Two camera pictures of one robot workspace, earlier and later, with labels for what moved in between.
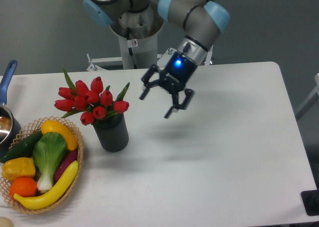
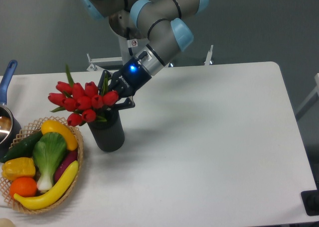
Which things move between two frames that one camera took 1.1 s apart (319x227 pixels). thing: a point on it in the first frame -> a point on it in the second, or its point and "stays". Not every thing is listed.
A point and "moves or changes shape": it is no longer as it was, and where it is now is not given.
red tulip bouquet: x=94 y=103 moves or changes shape
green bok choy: x=48 y=153 stays
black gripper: x=179 y=70 -> x=132 y=76
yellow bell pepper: x=18 y=168 stays
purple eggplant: x=70 y=157 stays
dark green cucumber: x=23 y=149 stays
